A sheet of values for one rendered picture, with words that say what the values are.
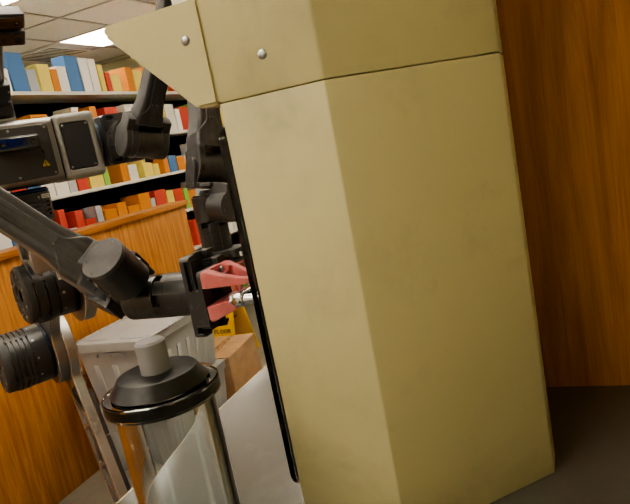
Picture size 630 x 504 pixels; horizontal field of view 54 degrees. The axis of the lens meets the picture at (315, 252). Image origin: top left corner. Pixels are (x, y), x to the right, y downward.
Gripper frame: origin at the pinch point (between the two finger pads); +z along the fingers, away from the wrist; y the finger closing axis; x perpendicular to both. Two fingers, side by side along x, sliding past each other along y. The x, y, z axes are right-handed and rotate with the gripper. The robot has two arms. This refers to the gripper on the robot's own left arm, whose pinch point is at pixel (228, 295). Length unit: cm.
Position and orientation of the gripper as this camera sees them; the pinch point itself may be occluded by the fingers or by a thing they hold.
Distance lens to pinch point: 120.8
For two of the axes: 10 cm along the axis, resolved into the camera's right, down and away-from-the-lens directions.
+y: 9.1, -1.1, -3.9
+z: 1.9, 9.7, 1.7
